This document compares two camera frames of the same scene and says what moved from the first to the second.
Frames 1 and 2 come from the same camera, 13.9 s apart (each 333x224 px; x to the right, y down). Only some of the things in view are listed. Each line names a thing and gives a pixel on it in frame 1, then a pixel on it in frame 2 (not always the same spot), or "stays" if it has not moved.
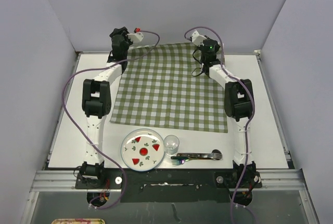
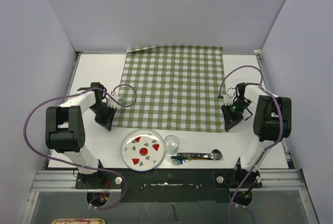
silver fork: (213, 155) stays
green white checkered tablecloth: (157, 87) stays
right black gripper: (218, 46) -> (230, 120)
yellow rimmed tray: (78, 221) stays
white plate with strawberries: (142, 149) stays
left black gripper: (123, 31) -> (106, 122)
